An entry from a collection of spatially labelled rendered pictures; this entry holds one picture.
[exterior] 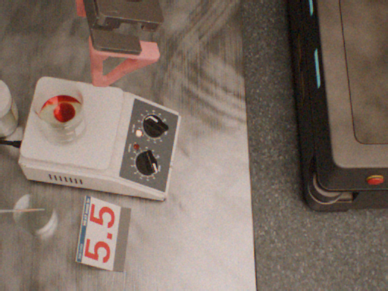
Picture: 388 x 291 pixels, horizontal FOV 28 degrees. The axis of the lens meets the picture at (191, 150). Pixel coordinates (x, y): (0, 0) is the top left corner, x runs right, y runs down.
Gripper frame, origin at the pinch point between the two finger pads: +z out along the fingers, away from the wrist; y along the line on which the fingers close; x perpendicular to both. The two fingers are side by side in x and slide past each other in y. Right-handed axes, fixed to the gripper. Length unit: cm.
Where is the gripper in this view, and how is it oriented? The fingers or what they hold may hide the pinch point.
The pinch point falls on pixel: (93, 44)
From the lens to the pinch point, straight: 80.7
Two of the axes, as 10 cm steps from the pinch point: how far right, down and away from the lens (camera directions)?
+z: -4.0, 5.7, 7.2
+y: -2.3, -8.2, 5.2
